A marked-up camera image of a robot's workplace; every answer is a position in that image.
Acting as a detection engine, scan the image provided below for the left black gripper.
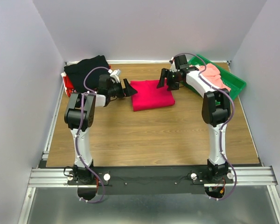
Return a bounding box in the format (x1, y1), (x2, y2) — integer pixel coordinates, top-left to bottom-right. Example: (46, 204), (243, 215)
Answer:
(107, 78), (137, 98)

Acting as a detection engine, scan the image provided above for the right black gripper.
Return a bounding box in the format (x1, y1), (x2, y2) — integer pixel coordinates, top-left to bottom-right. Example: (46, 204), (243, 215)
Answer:
(155, 68), (181, 91)

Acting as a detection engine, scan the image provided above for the magenta t shirt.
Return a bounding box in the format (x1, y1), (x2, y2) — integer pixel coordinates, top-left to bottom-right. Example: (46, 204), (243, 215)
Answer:
(130, 80), (175, 112)

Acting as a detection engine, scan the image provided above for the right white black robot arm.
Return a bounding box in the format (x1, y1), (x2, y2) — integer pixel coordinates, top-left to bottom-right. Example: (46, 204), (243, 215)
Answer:
(157, 54), (234, 183)

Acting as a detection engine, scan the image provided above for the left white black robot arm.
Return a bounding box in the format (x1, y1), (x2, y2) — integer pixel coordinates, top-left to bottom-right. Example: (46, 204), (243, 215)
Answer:
(64, 74), (138, 184)

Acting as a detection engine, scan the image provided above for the salmon pink t shirt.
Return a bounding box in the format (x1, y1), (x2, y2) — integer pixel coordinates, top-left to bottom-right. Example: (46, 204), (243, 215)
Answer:
(198, 63), (231, 91)

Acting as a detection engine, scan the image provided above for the black folded t shirt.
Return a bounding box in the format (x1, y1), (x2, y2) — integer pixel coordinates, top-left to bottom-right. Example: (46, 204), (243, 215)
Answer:
(64, 55), (110, 93)

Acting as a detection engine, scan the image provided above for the green plastic bin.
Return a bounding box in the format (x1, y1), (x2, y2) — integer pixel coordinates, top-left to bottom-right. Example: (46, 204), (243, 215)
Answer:
(182, 55), (246, 100)

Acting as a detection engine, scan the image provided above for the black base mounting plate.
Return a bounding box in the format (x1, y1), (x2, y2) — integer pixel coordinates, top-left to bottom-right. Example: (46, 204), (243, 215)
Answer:
(63, 165), (233, 199)

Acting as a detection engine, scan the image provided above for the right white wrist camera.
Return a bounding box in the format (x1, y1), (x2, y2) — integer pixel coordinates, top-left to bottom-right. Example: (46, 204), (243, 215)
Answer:
(169, 57), (177, 72)

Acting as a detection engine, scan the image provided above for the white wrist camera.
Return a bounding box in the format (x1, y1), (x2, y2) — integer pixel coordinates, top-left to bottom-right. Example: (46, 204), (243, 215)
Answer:
(108, 69), (121, 83)
(169, 57), (177, 72)

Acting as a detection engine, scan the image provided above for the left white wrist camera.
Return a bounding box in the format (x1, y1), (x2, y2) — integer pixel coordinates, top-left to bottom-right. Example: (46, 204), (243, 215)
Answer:
(108, 69), (121, 83)

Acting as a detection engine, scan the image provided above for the aluminium frame rail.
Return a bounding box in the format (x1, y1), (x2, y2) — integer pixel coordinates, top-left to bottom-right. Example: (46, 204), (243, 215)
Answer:
(28, 167), (278, 188)

